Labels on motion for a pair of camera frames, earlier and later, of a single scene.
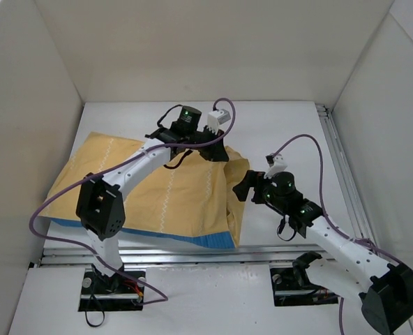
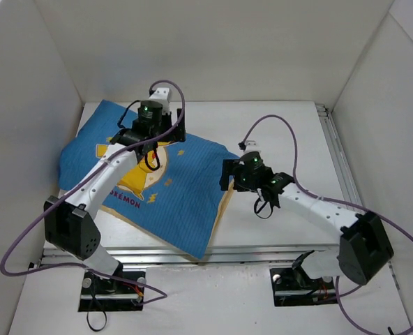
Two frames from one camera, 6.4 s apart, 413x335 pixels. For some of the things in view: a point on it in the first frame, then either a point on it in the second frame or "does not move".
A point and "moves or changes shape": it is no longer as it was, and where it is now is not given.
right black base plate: (291, 286) does not move
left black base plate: (100, 292) does not move
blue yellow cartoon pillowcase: (193, 202) moves or changes shape
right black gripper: (258, 188) -> (225, 175)
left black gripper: (208, 146) -> (178, 125)
